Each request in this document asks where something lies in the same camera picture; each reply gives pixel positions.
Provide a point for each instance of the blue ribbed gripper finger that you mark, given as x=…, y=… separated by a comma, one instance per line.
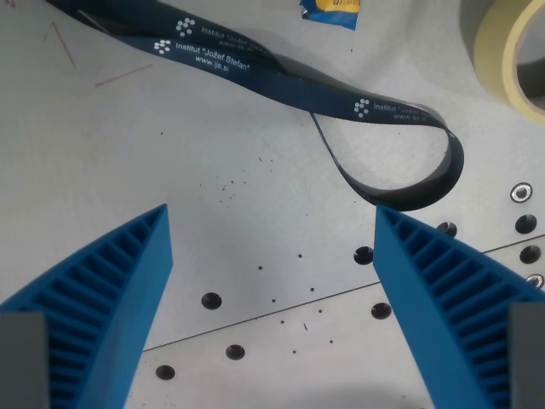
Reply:
x=443, y=298
x=106, y=298

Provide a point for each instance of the blue and yellow wrapper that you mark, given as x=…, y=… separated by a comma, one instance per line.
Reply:
x=330, y=10

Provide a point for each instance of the beige masking tape roll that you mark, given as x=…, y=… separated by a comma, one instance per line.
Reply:
x=498, y=55

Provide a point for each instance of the silver screw in table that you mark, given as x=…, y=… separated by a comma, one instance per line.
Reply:
x=536, y=281
x=521, y=193

